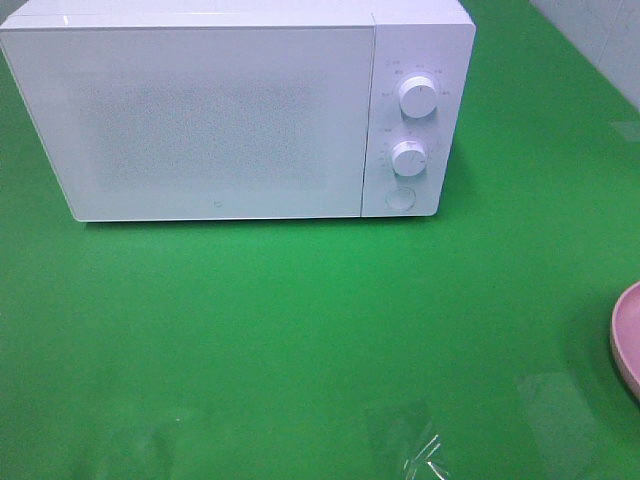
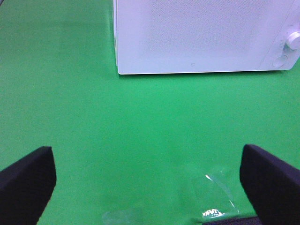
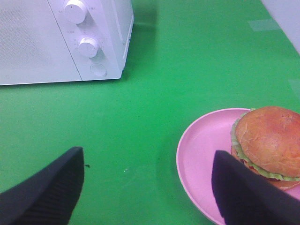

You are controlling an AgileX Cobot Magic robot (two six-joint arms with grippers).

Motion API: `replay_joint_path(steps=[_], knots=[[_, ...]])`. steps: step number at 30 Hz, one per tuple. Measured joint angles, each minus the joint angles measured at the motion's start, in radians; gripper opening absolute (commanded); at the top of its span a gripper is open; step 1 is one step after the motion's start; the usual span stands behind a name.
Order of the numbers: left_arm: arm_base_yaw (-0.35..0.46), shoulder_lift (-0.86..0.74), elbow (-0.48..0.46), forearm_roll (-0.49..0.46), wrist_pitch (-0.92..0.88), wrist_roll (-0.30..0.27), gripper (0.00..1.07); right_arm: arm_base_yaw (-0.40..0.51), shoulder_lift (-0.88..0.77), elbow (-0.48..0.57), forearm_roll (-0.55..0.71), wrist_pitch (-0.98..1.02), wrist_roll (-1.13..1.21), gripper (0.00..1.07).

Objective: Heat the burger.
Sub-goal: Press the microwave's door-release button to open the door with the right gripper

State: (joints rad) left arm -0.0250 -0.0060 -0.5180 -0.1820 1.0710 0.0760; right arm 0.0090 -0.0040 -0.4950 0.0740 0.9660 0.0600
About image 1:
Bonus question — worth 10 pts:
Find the round white door release button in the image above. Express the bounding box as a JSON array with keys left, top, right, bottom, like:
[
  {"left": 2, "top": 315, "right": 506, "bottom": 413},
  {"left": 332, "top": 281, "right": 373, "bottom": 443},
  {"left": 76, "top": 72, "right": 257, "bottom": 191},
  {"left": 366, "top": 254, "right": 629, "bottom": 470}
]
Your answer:
[{"left": 385, "top": 187, "right": 416, "bottom": 211}]

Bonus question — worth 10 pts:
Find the white microwave door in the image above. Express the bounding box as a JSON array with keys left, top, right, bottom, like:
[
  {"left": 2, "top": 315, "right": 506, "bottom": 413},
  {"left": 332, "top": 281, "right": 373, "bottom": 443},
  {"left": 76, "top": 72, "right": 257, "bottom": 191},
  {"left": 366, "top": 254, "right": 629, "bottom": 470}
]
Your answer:
[{"left": 1, "top": 27, "right": 374, "bottom": 222}]

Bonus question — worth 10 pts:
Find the pink plate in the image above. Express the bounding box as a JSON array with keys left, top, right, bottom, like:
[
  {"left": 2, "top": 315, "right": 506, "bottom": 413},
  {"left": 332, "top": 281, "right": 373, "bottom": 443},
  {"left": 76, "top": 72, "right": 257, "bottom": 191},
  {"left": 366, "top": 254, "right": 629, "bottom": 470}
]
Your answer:
[{"left": 610, "top": 282, "right": 639, "bottom": 401}]

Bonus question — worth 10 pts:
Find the lower white microwave knob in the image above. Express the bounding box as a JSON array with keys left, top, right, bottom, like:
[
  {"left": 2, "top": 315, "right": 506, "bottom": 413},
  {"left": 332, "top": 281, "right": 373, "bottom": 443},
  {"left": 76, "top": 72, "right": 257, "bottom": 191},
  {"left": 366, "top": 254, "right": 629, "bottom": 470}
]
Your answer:
[{"left": 391, "top": 140, "right": 427, "bottom": 177}]

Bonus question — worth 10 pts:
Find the white microwave knob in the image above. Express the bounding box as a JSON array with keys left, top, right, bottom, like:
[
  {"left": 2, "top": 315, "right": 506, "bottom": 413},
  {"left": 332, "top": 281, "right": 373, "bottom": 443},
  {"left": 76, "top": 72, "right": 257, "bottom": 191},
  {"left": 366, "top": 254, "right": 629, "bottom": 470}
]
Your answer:
[
  {"left": 391, "top": 140, "right": 427, "bottom": 177},
  {"left": 398, "top": 73, "right": 438, "bottom": 119}
]

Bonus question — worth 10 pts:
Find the upper white microwave knob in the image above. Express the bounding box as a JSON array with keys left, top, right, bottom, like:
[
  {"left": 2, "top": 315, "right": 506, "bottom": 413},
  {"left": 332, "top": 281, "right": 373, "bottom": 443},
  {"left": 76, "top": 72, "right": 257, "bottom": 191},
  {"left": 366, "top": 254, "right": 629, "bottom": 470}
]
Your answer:
[{"left": 398, "top": 73, "right": 438, "bottom": 119}]

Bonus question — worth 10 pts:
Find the clear tape patch on table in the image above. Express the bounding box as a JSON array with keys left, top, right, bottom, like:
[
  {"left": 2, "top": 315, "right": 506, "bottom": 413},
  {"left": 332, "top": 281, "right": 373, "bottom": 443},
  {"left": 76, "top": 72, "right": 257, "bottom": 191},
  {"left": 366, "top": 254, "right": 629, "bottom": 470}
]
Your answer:
[{"left": 365, "top": 399, "right": 451, "bottom": 479}]

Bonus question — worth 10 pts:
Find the white microwave oven body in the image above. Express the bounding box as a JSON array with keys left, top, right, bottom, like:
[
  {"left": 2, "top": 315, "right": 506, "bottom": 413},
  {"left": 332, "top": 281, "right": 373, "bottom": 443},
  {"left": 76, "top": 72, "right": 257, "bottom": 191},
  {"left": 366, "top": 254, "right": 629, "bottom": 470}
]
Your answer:
[{"left": 1, "top": 1, "right": 476, "bottom": 217}]

